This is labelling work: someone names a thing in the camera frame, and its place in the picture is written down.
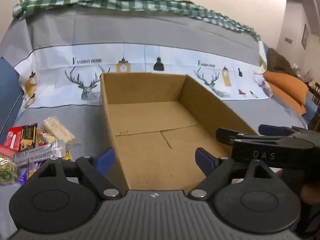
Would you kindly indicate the blue zippered sofa cushion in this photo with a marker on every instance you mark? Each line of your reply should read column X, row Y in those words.
column 8, row 90

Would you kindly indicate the dark red square packet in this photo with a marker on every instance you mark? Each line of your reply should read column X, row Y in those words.
column 6, row 151

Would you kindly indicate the dark wooden chair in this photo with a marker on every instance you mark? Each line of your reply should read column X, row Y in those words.
column 315, row 105

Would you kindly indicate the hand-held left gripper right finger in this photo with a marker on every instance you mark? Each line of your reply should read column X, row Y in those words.
column 205, row 158

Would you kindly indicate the small red yellow snack packet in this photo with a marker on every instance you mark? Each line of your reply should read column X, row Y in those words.
column 43, row 138

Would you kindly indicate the wall light switch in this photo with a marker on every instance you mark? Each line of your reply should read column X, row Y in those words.
column 288, row 40

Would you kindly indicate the black chocolate bar packet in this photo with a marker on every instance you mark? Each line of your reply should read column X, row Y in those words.
column 27, row 136

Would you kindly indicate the framed wall picture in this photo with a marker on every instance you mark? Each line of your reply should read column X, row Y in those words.
column 304, row 37

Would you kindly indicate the long red snack packet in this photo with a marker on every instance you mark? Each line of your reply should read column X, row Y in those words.
column 12, row 137

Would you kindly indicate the yellow cow print snack packet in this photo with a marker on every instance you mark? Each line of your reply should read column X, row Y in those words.
column 67, row 155

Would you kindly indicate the white nougat bar packet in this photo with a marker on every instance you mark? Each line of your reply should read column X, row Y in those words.
column 58, row 131

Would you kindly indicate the grey deer print sofa cover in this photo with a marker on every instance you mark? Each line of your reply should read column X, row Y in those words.
column 87, row 30

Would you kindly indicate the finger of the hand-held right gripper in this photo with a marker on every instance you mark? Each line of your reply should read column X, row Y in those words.
column 275, row 129
column 230, row 135

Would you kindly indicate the orange cushion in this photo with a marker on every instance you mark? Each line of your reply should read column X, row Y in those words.
column 287, row 85
column 290, row 105

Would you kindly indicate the purple snack packet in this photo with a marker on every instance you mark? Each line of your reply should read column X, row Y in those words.
column 25, row 175

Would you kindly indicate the round granola cake packet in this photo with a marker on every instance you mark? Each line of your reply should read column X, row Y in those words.
column 7, row 170

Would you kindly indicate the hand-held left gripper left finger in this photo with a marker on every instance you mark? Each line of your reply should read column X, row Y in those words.
column 106, row 158

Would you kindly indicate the cardboard box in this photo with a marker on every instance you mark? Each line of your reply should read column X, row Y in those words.
column 150, row 120

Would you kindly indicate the brown blanket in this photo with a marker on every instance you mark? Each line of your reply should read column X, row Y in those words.
column 280, row 60

